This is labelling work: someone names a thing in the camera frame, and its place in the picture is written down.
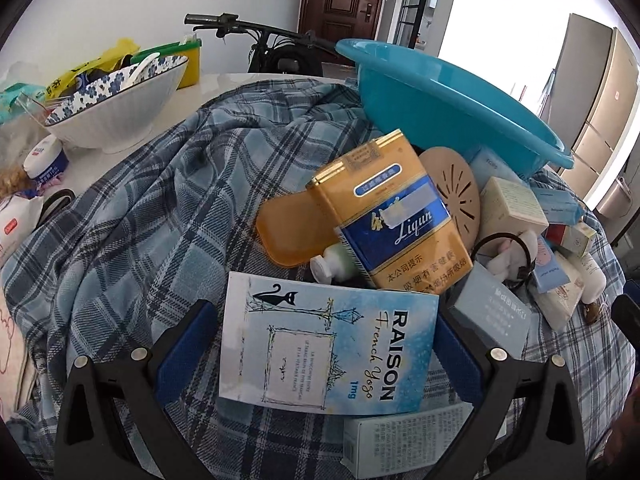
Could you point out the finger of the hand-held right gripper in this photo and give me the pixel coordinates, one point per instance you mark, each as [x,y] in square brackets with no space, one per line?
[629,335]

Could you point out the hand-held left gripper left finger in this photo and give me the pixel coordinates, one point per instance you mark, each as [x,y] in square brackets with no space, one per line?
[187,350]

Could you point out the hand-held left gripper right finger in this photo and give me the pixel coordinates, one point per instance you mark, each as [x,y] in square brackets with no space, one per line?
[457,355]

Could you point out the pale blue printed box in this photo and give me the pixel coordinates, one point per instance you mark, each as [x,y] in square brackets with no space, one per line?
[390,435]

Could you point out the white box gold stripe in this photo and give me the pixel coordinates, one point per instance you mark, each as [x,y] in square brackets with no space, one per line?
[579,239]

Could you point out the light blue cat print box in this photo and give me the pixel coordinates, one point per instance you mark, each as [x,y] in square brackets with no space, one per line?
[320,350]

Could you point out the pale blue packet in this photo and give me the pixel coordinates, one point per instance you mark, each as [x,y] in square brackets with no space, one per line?
[487,162]

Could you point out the blue plastic basin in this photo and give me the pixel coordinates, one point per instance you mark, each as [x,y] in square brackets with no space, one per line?
[425,105]

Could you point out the grey blue box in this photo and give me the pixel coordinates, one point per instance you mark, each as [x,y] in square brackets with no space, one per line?
[487,312]

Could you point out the white lotion bottle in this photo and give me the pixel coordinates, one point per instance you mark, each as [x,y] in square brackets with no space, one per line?
[595,275]

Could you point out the cotton swab pack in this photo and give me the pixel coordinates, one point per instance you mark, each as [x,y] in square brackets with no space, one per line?
[562,305]

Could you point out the light blue pink packet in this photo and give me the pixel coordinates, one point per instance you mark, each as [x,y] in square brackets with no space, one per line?
[545,265]

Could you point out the red white box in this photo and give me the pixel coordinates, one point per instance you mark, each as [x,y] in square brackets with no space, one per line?
[555,234]

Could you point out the large light blue packet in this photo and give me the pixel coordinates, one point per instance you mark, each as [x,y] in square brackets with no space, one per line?
[557,205]

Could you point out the blue plaid cloth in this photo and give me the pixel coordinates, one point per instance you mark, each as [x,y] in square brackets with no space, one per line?
[175,200]

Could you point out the yellow blue cigarette carton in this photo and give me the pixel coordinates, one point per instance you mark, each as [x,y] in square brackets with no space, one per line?
[390,220]

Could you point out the small white green bottle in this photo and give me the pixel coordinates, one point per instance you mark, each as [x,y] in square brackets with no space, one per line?
[335,262]

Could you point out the orange plastic dish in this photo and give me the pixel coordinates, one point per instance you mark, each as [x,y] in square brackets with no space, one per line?
[285,230]

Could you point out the cream cardboard box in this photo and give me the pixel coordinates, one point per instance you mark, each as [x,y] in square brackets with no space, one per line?
[510,205]

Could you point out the brown round slotted disc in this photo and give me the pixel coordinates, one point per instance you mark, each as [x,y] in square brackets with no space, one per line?
[457,185]

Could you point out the white cloth pink print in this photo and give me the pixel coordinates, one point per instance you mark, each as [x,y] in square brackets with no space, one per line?
[12,350]

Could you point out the white packet red label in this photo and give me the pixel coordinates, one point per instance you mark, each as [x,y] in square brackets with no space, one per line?
[15,230]

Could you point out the white jar blue label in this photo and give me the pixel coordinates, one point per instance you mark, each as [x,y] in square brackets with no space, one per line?
[47,162]

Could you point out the gold refrigerator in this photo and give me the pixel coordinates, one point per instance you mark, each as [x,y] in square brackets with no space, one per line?
[600,100]

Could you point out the brown fluffy thing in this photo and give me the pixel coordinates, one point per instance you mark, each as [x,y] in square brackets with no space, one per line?
[12,182]

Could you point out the blue floral ceramic bowl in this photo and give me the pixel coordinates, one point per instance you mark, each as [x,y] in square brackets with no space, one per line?
[115,115]

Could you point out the yellow container green lid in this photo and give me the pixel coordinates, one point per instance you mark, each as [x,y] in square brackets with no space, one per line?
[190,67]

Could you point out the white spoon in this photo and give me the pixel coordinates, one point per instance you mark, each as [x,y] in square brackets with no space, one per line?
[142,65]

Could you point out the yellow plastic bag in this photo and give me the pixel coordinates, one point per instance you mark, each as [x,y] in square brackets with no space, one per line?
[87,67]

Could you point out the teal tissue pack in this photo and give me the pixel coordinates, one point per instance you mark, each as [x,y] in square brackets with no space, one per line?
[15,102]

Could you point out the black bicycle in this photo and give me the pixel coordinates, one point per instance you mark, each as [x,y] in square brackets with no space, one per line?
[215,19]

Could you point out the black framed glass door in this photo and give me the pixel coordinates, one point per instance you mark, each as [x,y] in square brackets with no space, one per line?
[415,5]

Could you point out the dark brown door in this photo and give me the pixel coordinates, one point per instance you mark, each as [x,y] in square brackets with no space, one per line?
[350,0]

